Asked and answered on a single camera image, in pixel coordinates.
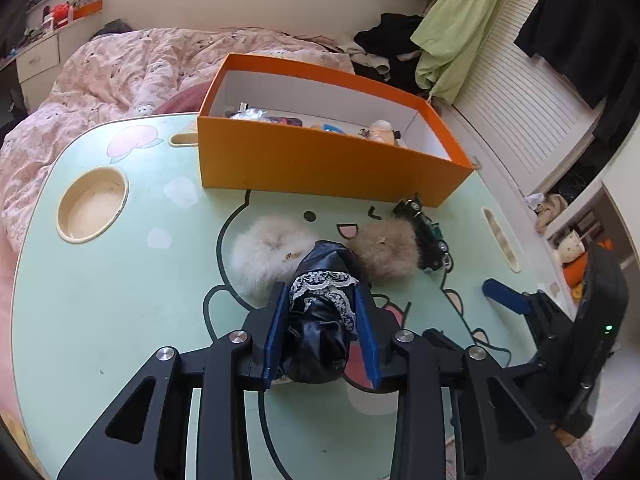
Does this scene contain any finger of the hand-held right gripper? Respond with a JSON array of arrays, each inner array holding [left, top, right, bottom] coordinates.
[[482, 279, 551, 341]]

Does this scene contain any pink bed sheet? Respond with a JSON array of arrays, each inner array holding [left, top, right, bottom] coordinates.
[[152, 84, 213, 116]]

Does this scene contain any small orange storage tray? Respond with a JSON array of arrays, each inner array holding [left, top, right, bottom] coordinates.
[[72, 0, 103, 20]]

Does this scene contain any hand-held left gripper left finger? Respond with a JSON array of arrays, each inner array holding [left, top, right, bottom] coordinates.
[[56, 282, 301, 480]]

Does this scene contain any white slatted closet door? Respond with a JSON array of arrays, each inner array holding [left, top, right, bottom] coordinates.
[[450, 0, 608, 196]]

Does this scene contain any dark grey cloth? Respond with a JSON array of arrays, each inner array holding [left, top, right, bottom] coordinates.
[[92, 19, 133, 38]]

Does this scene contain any beige crumpled cloth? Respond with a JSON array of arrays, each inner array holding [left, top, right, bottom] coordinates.
[[536, 194, 570, 233]]

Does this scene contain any white fluffy pompom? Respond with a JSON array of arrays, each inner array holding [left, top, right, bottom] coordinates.
[[229, 216, 317, 297]]

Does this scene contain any white mug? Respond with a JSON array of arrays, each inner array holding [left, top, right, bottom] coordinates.
[[556, 230, 588, 265]]

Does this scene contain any silver foil packet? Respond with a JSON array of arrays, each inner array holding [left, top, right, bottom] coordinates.
[[230, 102, 271, 122]]

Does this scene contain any pile of black clothes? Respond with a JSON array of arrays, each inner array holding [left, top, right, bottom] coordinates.
[[352, 12, 426, 93]]

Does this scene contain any light green hanging garment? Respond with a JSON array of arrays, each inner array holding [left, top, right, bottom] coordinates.
[[410, 0, 523, 103]]

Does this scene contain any black satin lace cloth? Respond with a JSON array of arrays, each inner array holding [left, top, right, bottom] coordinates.
[[286, 240, 373, 385]]

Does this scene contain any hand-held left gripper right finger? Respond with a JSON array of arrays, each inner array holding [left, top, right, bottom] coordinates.
[[350, 280, 583, 480]]

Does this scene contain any small doll figurine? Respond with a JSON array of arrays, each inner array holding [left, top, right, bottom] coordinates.
[[367, 120, 403, 147]]

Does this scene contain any white drawer cabinet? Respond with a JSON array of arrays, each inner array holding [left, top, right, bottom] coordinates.
[[15, 20, 106, 98]]

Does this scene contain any beige fluffy pompom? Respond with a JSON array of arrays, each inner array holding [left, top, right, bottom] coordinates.
[[347, 220, 420, 281]]

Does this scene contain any black hanging garment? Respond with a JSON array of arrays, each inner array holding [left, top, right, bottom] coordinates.
[[514, 0, 640, 111]]

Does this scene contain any pink printed blanket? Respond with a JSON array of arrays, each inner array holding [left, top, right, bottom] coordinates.
[[0, 27, 358, 251]]

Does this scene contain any mint green cartoon desktop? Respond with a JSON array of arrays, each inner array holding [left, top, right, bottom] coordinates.
[[10, 112, 566, 480]]

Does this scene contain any orange cardboard box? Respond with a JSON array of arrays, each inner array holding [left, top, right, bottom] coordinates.
[[196, 53, 475, 208]]

